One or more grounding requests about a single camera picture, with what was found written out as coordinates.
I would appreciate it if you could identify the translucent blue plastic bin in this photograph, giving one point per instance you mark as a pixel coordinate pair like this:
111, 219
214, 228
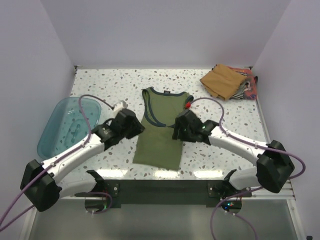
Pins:
67, 125

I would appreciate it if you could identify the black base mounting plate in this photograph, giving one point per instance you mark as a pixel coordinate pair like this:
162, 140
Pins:
160, 192

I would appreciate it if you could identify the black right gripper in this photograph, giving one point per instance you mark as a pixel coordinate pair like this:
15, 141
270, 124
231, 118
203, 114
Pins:
178, 126

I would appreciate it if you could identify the tan ribbed tank top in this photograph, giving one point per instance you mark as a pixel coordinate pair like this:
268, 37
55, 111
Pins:
222, 82

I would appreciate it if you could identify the red patterned folded tank top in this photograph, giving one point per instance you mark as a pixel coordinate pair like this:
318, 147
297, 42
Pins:
252, 93

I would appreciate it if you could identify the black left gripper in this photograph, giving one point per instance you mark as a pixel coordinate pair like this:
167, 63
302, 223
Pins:
138, 128

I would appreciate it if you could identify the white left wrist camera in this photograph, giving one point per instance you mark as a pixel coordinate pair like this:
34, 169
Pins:
119, 106

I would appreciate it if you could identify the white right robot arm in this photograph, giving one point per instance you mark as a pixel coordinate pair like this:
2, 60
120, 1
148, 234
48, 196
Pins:
272, 167

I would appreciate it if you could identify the striped folded tank top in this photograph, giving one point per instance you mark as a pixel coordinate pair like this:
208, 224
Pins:
240, 93

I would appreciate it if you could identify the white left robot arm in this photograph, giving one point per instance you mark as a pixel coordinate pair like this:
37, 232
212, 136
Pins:
42, 182

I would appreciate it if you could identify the olive green tank top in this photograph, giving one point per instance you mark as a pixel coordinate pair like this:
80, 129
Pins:
155, 146

